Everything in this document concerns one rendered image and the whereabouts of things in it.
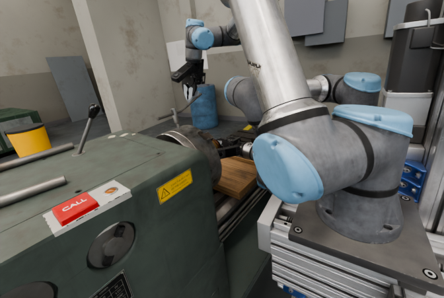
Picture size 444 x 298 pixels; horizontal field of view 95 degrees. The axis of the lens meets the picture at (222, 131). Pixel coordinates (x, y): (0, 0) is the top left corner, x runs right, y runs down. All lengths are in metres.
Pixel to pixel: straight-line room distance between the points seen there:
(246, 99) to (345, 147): 0.39
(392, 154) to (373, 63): 3.87
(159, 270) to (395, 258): 0.51
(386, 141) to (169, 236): 0.52
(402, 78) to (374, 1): 3.68
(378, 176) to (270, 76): 0.24
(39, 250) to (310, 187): 0.43
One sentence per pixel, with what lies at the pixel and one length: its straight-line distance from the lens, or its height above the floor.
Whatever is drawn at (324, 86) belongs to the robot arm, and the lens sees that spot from 0.94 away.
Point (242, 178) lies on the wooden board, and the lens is 1.12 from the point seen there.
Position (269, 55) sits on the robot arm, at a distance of 0.36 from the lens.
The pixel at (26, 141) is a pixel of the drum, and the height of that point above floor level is 0.59.
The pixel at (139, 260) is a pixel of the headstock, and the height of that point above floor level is 1.08.
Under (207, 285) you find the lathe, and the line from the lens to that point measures 0.88.
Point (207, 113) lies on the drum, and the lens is 4.55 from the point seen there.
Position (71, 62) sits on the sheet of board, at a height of 1.83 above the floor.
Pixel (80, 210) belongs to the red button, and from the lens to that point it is 0.47.
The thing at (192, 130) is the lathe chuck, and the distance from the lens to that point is 0.84.
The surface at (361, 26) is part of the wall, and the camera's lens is 4.26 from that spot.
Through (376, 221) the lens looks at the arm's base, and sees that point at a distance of 0.47.
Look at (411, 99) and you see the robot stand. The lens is 0.66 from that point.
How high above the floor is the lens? 1.50
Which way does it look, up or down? 20 degrees down
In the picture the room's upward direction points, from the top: 6 degrees counter-clockwise
